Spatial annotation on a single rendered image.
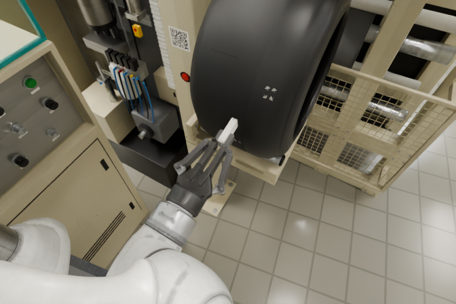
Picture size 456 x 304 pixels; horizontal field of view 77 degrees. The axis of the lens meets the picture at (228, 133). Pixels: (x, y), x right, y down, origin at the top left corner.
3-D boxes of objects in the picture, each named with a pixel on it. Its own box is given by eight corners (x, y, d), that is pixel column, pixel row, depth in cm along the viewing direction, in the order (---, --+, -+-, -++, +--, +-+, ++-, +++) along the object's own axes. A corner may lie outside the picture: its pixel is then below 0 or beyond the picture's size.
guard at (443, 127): (239, 130, 185) (244, 36, 129) (240, 129, 186) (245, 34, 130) (382, 193, 159) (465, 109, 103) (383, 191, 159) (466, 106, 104)
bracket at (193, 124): (188, 139, 113) (184, 123, 105) (235, 79, 134) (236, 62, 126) (195, 142, 112) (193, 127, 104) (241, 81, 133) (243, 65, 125)
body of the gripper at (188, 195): (193, 214, 54) (218, 174, 58) (157, 194, 56) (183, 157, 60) (199, 223, 60) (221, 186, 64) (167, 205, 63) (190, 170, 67)
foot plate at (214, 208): (181, 197, 189) (181, 196, 187) (203, 167, 203) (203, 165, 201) (216, 217, 181) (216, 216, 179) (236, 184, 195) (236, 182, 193)
